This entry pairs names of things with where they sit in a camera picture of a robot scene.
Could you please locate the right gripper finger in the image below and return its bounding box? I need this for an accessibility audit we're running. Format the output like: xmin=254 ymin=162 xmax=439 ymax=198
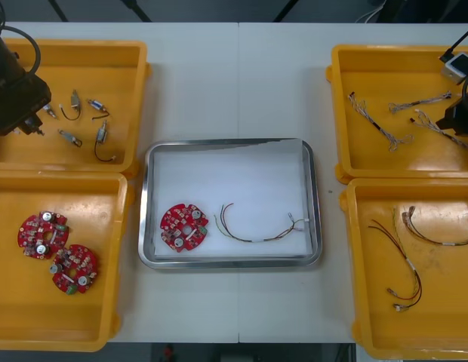
xmin=445 ymin=89 xmax=468 ymax=121
xmin=436 ymin=118 xmax=468 ymax=137

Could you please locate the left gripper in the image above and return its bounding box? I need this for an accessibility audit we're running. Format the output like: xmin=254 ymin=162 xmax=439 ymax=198
xmin=0 ymin=76 xmax=53 ymax=137

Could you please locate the blue-white twisted wire harness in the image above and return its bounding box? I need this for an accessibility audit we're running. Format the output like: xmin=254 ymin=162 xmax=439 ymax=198
xmin=408 ymin=109 xmax=468 ymax=148
xmin=346 ymin=92 xmax=414 ymax=154
xmin=387 ymin=89 xmax=454 ymax=115

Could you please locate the steel tray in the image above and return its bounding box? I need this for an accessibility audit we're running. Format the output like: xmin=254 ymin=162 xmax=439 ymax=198
xmin=137 ymin=137 xmax=322 ymax=269

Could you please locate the round red circuit board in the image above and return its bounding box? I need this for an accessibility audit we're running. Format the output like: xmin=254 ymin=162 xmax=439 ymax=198
xmin=49 ymin=244 xmax=100 ymax=296
xmin=17 ymin=211 xmax=71 ymax=260
xmin=160 ymin=203 xmax=211 ymax=252

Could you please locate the red green-yellow wire harness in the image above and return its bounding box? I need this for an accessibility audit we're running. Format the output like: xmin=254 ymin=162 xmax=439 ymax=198
xmin=213 ymin=202 xmax=310 ymax=244

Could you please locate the yellow-orange plastic bin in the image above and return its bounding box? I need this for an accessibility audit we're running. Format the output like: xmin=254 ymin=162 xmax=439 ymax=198
xmin=0 ymin=168 xmax=136 ymax=354
xmin=338 ymin=176 xmax=468 ymax=359
xmin=325 ymin=44 xmax=468 ymax=186
xmin=0 ymin=37 xmax=151 ymax=180

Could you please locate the group of metal solenoids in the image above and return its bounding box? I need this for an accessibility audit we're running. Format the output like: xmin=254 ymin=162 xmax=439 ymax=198
xmin=57 ymin=89 xmax=118 ymax=164

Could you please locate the black stand leg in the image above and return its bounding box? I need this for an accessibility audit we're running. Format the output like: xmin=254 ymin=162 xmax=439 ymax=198
xmin=273 ymin=0 xmax=301 ymax=23
xmin=48 ymin=0 xmax=70 ymax=23
xmin=119 ymin=0 xmax=154 ymax=23

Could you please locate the brown-green wire harness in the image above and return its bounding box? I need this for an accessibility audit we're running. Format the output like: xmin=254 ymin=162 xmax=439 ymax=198
xmin=400 ymin=205 xmax=468 ymax=247

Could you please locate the white cable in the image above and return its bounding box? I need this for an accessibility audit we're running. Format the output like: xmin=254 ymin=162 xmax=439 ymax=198
xmin=354 ymin=2 xmax=384 ymax=24

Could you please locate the red-black wire harness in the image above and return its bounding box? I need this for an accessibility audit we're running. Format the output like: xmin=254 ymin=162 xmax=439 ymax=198
xmin=367 ymin=206 xmax=424 ymax=313

